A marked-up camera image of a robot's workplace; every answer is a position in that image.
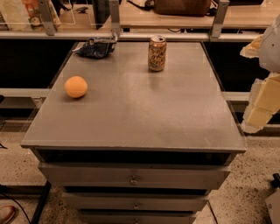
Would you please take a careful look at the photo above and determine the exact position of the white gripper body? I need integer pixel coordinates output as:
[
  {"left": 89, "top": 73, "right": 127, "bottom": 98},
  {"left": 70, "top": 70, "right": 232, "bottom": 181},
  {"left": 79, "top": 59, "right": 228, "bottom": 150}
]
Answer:
[{"left": 259, "top": 14, "right": 280, "bottom": 73}]

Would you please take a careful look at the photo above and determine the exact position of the red shoe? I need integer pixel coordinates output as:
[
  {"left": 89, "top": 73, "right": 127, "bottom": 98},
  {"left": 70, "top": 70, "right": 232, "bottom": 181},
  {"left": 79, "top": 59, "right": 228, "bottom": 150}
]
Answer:
[{"left": 0, "top": 206, "right": 16, "bottom": 224}]

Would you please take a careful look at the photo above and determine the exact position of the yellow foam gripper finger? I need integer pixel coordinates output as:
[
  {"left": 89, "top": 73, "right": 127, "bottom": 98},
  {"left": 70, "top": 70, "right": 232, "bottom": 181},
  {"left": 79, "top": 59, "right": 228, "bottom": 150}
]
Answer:
[
  {"left": 241, "top": 73, "right": 280, "bottom": 134},
  {"left": 240, "top": 35, "right": 263, "bottom": 59}
]

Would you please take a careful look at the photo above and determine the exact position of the brown leather bag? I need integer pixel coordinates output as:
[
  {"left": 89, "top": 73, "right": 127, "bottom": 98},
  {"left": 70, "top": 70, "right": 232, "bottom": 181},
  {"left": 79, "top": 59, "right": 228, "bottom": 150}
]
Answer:
[{"left": 144, "top": 0, "right": 216, "bottom": 17}]

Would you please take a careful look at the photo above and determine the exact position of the grey box on floor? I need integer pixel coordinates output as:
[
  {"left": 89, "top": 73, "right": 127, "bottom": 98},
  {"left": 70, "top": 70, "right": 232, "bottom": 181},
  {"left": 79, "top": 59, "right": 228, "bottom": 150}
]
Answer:
[{"left": 265, "top": 189, "right": 280, "bottom": 224}]

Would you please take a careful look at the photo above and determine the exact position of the orange fruit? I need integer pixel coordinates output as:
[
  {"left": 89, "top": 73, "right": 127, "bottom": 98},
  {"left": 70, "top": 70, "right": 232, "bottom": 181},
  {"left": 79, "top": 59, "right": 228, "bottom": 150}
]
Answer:
[{"left": 64, "top": 76, "right": 88, "bottom": 98}]

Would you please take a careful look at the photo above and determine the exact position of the black floor cable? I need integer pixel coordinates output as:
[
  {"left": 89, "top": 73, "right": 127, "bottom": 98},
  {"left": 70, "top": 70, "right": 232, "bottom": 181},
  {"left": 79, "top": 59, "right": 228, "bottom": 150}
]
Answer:
[{"left": 0, "top": 191, "right": 32, "bottom": 224}]

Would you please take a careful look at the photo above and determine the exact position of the blue chip bag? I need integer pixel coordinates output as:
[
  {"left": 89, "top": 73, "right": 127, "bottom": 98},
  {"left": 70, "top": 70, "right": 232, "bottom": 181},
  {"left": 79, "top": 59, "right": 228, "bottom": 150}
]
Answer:
[{"left": 73, "top": 37, "right": 117, "bottom": 59}]

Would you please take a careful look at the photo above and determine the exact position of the colourful snack package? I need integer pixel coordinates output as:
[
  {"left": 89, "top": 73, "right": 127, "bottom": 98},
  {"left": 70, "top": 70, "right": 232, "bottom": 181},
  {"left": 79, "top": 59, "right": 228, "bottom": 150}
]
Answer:
[{"left": 0, "top": 0, "right": 62, "bottom": 32}]

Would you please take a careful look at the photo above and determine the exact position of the gold soda can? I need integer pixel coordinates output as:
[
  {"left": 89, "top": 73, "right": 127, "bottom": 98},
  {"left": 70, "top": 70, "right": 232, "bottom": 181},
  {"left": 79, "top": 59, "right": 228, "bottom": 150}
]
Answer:
[{"left": 148, "top": 35, "right": 167, "bottom": 72}]

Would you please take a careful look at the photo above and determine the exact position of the grey drawer cabinet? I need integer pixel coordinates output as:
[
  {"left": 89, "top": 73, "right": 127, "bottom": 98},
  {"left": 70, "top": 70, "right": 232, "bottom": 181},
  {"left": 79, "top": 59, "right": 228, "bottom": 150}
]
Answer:
[{"left": 20, "top": 41, "right": 249, "bottom": 224}]

